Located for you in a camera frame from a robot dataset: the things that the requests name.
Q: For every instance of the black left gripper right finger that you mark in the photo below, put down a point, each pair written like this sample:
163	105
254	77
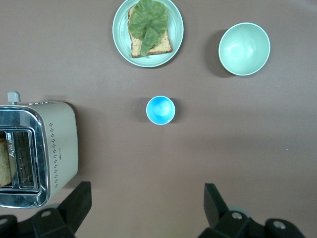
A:
218	213

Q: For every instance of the light blue plastic cup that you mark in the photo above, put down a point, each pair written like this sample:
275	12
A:
160	110

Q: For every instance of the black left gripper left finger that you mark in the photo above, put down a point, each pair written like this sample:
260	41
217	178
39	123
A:
74	210

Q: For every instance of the pale green round plate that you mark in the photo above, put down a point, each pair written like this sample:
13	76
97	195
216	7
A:
177	29

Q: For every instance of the brown bread slice in toaster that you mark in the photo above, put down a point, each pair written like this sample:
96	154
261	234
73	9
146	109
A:
5	163

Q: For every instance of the green lettuce leaf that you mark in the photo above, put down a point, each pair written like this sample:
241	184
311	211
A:
148	22

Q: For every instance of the brown toast slice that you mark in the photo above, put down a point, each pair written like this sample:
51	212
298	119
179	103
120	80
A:
159	47

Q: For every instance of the beige and chrome toaster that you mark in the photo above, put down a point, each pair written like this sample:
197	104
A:
62	138

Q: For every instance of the pale green bowl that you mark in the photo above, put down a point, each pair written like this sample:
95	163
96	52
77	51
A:
244	49

